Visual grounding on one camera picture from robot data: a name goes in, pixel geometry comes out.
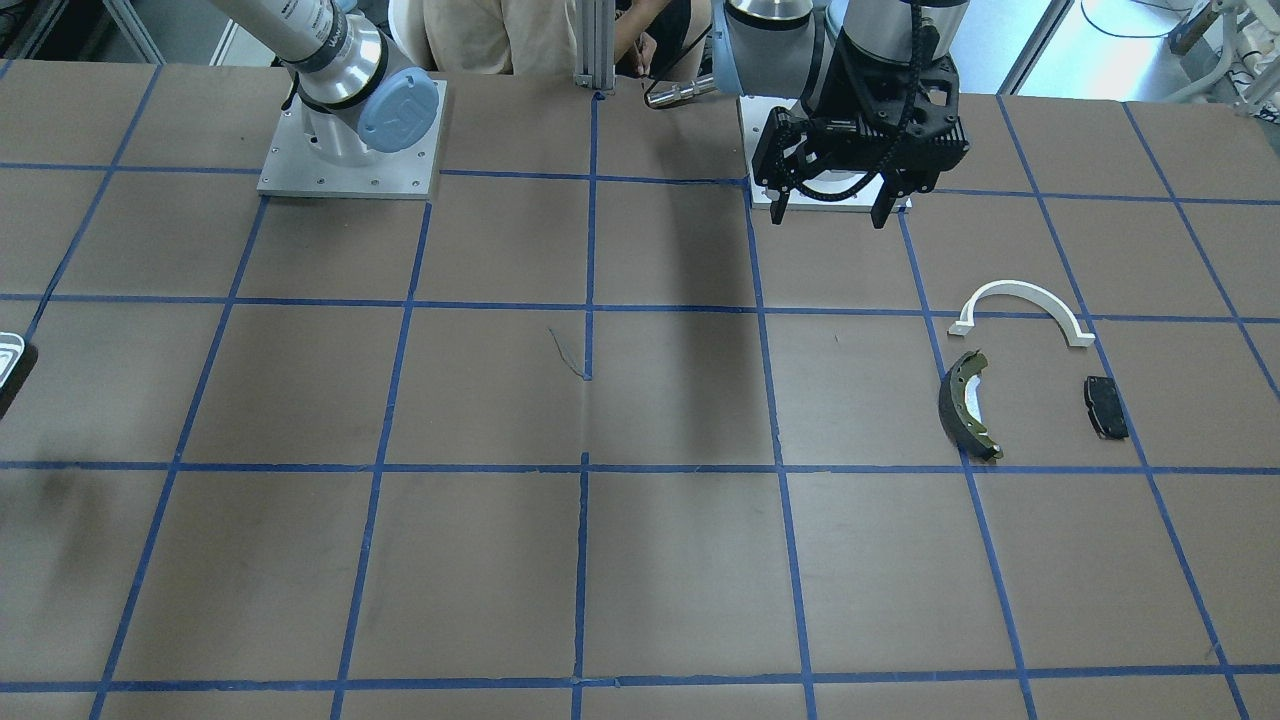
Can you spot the black brake pad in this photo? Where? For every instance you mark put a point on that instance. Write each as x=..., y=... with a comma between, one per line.
x=1105, y=408

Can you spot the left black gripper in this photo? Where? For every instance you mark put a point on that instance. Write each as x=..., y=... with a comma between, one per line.
x=775, y=152

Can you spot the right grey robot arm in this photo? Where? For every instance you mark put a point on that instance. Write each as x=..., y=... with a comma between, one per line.
x=344, y=65

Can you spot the white curved plastic bracket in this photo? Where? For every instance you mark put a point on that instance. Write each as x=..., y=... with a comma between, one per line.
x=1074, y=333

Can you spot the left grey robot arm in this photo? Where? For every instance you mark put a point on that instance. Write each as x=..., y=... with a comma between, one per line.
x=783, y=48

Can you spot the seated person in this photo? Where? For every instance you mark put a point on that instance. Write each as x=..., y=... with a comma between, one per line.
x=655, y=39

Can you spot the green brake shoe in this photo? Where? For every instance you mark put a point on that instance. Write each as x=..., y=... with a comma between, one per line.
x=959, y=408

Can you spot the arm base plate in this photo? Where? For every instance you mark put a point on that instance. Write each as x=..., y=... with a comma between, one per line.
x=753, y=111
x=317, y=156

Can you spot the aluminium frame post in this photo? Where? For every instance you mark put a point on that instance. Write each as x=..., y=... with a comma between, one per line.
x=594, y=45

